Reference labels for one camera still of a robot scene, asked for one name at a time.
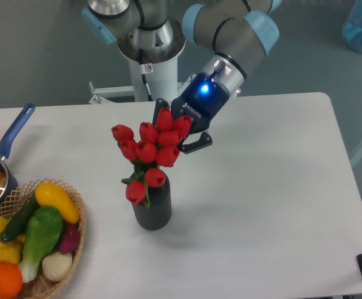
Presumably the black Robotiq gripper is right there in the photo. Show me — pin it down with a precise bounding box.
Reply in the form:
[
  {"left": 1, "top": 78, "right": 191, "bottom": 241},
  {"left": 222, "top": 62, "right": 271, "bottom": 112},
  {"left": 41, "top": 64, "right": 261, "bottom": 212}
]
[{"left": 152, "top": 73, "right": 230, "bottom": 154}]

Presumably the red tulip bouquet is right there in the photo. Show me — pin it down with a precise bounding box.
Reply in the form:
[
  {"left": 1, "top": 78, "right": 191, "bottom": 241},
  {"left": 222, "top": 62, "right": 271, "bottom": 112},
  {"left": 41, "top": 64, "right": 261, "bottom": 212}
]
[{"left": 111, "top": 108, "right": 192, "bottom": 207}]

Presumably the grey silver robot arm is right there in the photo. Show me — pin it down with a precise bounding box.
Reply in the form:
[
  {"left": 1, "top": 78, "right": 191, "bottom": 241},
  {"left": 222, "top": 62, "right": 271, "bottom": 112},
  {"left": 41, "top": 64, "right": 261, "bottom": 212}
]
[{"left": 82, "top": 1, "right": 279, "bottom": 153}]

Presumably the dark grey ribbed vase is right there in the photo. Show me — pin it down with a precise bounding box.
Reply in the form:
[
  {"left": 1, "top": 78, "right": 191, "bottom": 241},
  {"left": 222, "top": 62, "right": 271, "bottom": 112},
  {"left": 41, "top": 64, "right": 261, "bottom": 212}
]
[{"left": 126, "top": 174, "right": 172, "bottom": 230}]

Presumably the yellow squash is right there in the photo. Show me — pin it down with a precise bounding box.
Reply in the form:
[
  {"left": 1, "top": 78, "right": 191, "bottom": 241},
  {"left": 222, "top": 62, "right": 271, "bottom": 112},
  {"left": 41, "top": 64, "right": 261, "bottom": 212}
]
[{"left": 35, "top": 182, "right": 80, "bottom": 224}]

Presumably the purple red onion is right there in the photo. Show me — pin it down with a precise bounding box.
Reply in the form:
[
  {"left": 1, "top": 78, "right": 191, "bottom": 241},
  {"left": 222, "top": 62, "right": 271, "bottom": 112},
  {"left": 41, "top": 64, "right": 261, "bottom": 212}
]
[{"left": 57, "top": 224, "right": 80, "bottom": 254}]

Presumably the green bok choy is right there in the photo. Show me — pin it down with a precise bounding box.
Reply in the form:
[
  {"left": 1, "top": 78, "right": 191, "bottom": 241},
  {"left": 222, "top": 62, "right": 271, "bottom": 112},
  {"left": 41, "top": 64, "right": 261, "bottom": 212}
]
[{"left": 18, "top": 206, "right": 64, "bottom": 283}]

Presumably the dark green cucumber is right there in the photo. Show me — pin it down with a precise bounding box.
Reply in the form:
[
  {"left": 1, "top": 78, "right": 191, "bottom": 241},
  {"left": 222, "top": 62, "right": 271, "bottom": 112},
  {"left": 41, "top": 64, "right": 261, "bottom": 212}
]
[{"left": 0, "top": 197, "right": 40, "bottom": 243}]

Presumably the white garlic bulb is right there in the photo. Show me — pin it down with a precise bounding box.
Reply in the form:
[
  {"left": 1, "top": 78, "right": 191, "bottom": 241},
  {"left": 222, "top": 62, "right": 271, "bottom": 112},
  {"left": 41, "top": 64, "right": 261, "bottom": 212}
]
[{"left": 42, "top": 252, "right": 72, "bottom": 282}]

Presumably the woven wicker basket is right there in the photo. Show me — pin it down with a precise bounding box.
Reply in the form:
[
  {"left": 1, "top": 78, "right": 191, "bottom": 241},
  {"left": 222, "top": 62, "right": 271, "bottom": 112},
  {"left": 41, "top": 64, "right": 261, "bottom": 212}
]
[{"left": 0, "top": 179, "right": 87, "bottom": 298}]

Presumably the yellow bell pepper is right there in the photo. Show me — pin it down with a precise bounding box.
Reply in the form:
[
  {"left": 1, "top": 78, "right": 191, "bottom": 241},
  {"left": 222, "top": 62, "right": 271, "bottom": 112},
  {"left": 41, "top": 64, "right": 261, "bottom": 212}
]
[{"left": 0, "top": 238, "right": 23, "bottom": 268}]

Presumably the orange fruit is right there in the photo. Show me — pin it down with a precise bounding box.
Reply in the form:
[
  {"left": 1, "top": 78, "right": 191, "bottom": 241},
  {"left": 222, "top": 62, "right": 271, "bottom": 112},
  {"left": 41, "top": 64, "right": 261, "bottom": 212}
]
[{"left": 0, "top": 262, "right": 23, "bottom": 298}]

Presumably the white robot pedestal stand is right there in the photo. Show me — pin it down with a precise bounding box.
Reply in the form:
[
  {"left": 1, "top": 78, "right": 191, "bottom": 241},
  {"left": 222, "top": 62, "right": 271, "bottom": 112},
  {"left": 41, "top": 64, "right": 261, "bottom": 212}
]
[{"left": 88, "top": 57, "right": 242, "bottom": 105}]

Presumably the black cable on pedestal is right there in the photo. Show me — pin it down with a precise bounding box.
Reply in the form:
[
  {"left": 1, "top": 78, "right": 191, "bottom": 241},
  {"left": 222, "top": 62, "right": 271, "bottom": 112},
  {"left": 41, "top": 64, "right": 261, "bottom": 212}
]
[{"left": 138, "top": 49, "right": 155, "bottom": 102}]

